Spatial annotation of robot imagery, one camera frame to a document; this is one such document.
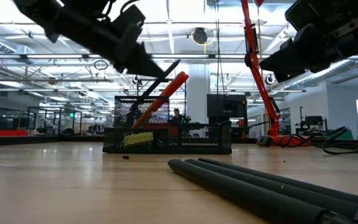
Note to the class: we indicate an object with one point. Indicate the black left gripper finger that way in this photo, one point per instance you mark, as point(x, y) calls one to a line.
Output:
point(145, 62)
point(127, 68)

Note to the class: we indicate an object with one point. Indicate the black background workstation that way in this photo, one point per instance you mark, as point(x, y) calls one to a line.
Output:
point(312, 121)

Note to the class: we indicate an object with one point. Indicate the black computer monitor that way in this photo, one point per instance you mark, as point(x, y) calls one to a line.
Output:
point(227, 109)

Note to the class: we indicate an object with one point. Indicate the small dark debris bit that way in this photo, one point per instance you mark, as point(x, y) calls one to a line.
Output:
point(125, 157)

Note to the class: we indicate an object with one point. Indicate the red bench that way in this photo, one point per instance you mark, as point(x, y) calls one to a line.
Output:
point(11, 133)

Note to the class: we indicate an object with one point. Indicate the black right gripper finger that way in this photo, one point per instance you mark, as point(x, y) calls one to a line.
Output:
point(287, 76)
point(294, 53)

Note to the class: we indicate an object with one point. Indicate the green box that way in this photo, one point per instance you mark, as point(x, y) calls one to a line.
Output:
point(348, 136)

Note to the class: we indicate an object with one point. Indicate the red desk lamp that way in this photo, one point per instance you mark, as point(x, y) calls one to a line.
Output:
point(259, 81)

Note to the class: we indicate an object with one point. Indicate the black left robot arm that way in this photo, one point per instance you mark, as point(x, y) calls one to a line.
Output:
point(73, 21)

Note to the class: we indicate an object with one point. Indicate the black aluminium table frame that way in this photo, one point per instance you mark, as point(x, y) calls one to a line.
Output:
point(42, 141)

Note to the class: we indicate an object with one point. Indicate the black mesh desk organizer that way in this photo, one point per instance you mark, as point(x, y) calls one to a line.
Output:
point(166, 151)

